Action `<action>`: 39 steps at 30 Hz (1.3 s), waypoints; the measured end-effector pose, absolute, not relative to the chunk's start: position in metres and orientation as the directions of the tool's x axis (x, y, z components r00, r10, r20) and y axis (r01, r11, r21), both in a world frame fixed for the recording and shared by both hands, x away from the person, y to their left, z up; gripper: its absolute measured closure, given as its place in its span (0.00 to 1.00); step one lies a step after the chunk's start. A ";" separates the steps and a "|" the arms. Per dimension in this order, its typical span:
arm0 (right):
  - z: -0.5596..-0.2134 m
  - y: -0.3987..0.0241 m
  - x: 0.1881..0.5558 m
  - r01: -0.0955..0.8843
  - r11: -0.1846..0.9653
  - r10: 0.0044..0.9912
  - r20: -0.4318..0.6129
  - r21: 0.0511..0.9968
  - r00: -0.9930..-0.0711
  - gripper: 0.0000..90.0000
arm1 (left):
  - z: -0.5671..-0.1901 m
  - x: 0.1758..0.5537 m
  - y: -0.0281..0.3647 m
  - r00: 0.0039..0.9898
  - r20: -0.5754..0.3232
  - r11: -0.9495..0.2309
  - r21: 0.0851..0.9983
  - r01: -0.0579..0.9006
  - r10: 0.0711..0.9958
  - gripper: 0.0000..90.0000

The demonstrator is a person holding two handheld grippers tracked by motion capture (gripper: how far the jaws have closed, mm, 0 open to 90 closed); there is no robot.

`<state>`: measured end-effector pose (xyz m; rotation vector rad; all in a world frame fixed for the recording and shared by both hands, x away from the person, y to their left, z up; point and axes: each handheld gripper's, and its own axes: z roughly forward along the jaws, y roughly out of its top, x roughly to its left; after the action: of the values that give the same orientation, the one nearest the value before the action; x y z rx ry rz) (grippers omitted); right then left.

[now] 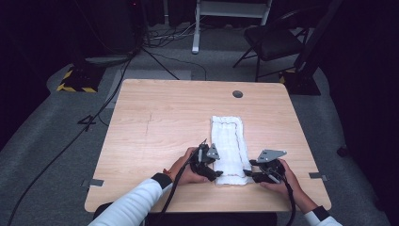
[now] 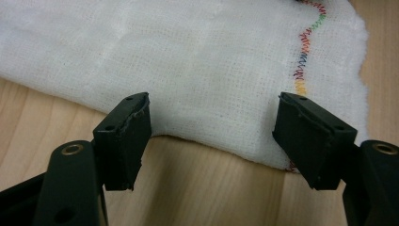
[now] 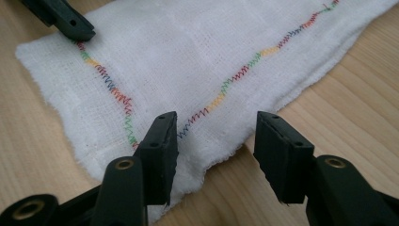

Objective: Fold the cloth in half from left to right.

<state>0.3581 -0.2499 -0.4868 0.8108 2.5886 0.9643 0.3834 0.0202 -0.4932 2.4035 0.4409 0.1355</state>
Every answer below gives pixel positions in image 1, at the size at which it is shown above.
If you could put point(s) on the white metal desk frame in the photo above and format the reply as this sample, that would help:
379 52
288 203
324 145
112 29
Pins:
232 8

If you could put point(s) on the black equipment cabinet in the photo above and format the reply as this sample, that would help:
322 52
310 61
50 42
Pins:
116 25

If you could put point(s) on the round grey table grommet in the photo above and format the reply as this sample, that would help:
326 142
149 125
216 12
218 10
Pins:
237 93

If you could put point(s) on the white towel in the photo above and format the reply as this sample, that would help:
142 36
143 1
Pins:
230 141

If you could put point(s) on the person's right hand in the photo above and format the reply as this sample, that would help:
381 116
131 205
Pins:
290 183

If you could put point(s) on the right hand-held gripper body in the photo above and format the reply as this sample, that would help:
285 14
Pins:
270 154

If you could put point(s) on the black caster wheel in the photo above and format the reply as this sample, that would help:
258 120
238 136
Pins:
342 151

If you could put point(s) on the grey tape strip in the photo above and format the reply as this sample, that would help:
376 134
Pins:
95 182
318 176

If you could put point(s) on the person's left hand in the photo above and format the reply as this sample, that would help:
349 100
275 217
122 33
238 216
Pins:
182 171

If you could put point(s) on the black folding chair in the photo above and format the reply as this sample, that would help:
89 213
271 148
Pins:
273 40

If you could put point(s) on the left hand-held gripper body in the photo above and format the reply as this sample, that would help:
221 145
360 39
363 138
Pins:
200 160

